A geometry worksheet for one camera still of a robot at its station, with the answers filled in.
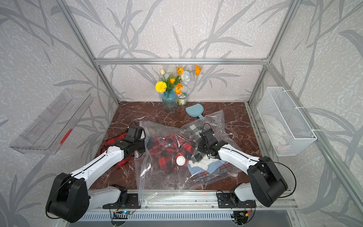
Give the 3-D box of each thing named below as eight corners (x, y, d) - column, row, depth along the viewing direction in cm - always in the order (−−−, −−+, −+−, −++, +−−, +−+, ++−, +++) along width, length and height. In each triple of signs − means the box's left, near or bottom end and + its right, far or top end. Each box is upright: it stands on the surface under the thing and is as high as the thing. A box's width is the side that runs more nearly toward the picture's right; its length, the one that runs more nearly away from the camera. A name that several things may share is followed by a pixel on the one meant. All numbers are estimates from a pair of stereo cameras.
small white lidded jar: (178, 105, 121) (177, 98, 114) (178, 99, 126) (178, 91, 119) (187, 105, 121) (187, 98, 114) (187, 99, 126) (187, 91, 119)
